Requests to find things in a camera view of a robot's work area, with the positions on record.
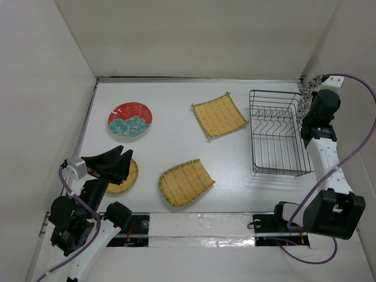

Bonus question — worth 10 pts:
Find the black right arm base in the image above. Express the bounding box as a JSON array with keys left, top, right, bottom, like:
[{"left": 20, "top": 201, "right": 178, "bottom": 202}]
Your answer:
[{"left": 247, "top": 202, "right": 291, "bottom": 233}]

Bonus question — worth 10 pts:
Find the square bamboo tray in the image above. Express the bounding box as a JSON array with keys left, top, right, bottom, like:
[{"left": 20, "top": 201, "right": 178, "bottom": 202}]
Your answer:
[{"left": 192, "top": 92, "right": 249, "bottom": 139}]

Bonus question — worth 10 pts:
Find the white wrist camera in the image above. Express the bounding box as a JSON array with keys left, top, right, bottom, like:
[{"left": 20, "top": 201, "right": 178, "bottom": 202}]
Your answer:
[
  {"left": 318, "top": 76, "right": 345, "bottom": 95},
  {"left": 61, "top": 156, "right": 88, "bottom": 181}
]

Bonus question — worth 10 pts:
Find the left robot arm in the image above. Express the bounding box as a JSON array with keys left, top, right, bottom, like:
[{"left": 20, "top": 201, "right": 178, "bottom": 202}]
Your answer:
[{"left": 38, "top": 145, "right": 133, "bottom": 281}]

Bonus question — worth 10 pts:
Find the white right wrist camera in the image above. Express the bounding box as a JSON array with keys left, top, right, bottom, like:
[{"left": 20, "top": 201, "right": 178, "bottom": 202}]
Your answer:
[{"left": 318, "top": 76, "right": 345, "bottom": 95}]

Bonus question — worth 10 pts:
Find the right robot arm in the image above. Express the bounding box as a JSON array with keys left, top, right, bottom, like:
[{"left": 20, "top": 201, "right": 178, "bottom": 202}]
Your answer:
[{"left": 271, "top": 90, "right": 365, "bottom": 240}]

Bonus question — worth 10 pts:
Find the fan-shaped bamboo tray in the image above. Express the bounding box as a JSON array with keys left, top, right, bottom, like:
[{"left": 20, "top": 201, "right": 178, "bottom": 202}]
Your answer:
[{"left": 158, "top": 159, "right": 215, "bottom": 207}]

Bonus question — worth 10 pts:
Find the blue white floral plate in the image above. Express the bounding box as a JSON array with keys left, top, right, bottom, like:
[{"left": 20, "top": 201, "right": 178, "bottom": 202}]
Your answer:
[{"left": 296, "top": 75, "right": 324, "bottom": 127}]

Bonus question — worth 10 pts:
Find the red teal floral plate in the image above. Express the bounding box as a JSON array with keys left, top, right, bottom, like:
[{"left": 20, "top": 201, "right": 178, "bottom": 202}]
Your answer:
[{"left": 108, "top": 102, "right": 153, "bottom": 139}]

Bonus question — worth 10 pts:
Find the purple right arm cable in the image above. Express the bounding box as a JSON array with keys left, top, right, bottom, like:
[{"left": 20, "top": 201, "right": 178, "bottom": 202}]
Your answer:
[{"left": 276, "top": 73, "right": 376, "bottom": 264}]

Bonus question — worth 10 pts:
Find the dark wire dish rack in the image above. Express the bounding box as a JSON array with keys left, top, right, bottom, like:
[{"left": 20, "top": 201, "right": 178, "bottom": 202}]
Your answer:
[{"left": 249, "top": 89, "right": 313, "bottom": 177}]

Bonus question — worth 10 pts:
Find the white foam front strip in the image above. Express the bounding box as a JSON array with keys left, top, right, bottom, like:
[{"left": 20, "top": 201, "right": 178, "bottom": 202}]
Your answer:
[{"left": 149, "top": 213, "right": 255, "bottom": 248}]

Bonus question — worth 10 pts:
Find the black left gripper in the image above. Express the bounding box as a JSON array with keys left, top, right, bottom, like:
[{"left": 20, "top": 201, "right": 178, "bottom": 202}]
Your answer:
[{"left": 82, "top": 143, "right": 133, "bottom": 217}]

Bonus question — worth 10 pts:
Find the metal front rail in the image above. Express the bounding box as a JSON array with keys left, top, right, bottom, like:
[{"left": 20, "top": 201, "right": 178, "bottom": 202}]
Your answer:
[{"left": 115, "top": 229, "right": 301, "bottom": 240}]

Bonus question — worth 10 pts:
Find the round bamboo tray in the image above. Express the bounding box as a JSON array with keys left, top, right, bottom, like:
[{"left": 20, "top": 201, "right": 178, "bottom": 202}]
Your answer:
[{"left": 106, "top": 159, "right": 139, "bottom": 195}]

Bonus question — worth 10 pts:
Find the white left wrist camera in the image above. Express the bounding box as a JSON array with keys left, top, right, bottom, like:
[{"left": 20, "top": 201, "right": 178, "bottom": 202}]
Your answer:
[{"left": 61, "top": 156, "right": 88, "bottom": 181}]

